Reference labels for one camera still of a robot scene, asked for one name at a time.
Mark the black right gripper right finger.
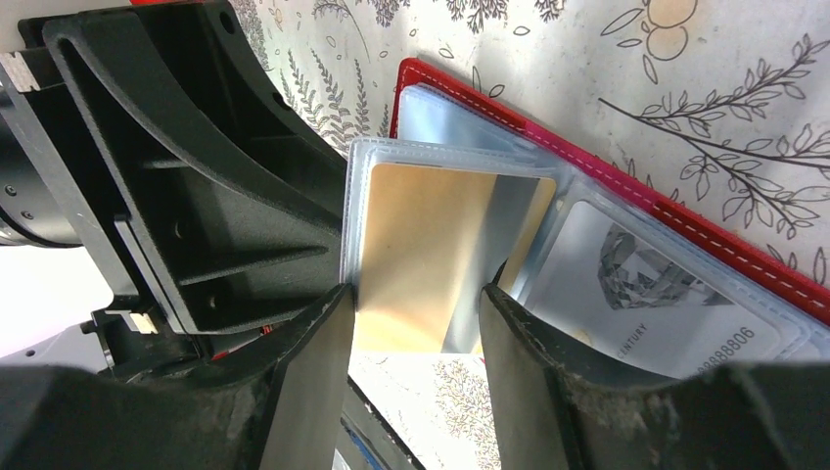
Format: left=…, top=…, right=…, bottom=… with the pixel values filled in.
left=480, top=284, right=829, bottom=469

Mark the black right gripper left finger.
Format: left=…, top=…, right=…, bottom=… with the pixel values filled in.
left=1, top=284, right=355, bottom=469

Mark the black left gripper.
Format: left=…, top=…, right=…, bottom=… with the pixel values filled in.
left=1, top=1, right=346, bottom=381

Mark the gold credit card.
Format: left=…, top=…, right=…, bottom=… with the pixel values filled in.
left=355, top=164, right=557, bottom=353

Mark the red leather card holder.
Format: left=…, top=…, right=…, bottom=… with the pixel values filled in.
left=340, top=59, right=829, bottom=363

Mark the white diamond credit card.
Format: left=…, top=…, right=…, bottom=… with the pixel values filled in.
left=525, top=201, right=801, bottom=378

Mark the red plastic bin far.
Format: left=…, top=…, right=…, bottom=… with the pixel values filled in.
left=129, top=0, right=203, bottom=6

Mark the floral patterned table mat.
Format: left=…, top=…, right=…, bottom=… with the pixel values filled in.
left=226, top=0, right=830, bottom=470

